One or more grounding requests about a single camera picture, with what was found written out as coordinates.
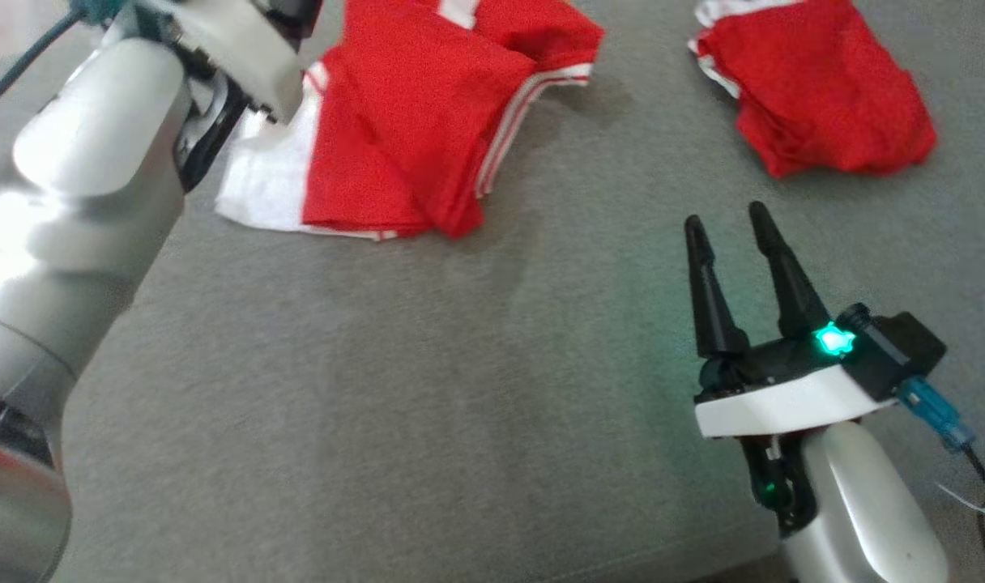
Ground red jersey with white sleeves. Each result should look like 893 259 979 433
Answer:
215 0 605 242

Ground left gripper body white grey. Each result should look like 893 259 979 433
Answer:
148 0 323 193

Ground red shorts with white trim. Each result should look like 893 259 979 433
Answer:
689 0 939 179

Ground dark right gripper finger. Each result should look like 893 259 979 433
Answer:
684 215 750 361
748 201 832 341

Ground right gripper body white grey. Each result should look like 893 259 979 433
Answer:
693 322 898 537

